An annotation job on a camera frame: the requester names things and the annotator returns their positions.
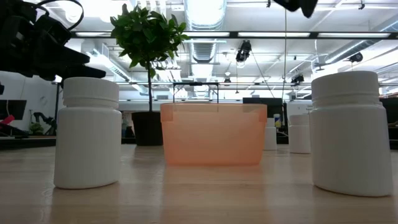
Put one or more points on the small yellow-label bottle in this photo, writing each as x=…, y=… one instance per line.
x=277, y=121

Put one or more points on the black ceiling camera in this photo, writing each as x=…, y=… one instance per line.
x=297, y=79
x=243, y=51
x=356, y=57

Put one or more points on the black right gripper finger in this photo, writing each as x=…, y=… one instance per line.
x=308, y=7
x=287, y=3

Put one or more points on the silver ceiling air duct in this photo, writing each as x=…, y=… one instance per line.
x=203, y=18

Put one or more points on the small green plant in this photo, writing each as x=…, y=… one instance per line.
x=36, y=128

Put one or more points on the translucent orange plastic basket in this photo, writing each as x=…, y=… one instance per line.
x=214, y=137

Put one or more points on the black vertical pole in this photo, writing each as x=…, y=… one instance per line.
x=58, y=102

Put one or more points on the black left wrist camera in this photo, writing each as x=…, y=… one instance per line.
x=54, y=29

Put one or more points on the black computer monitor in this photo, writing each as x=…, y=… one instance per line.
x=275, y=107
x=394, y=112
x=12, y=109

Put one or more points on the potted tree in black pot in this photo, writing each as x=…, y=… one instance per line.
x=146, y=34

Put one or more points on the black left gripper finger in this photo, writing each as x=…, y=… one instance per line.
x=68, y=57
x=81, y=74

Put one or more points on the black metal frame stand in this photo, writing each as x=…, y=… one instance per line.
x=196, y=84

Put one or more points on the black table edge frame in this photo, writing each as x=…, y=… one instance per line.
x=25, y=142

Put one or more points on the white plastic pill bottle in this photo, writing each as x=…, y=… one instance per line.
x=351, y=140
x=88, y=140
x=271, y=137
x=299, y=137

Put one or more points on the black overhead light bar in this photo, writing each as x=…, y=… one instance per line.
x=236, y=35

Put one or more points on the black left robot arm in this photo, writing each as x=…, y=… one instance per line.
x=9, y=4

